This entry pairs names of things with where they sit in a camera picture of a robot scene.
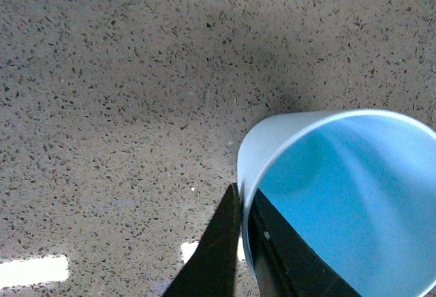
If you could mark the light blue cup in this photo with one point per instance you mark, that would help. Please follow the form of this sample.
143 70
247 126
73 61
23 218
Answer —
358 186

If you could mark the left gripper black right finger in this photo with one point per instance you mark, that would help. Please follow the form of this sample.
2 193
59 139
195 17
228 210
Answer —
283 263

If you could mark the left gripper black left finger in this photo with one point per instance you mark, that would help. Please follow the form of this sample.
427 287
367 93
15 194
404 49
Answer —
211 270

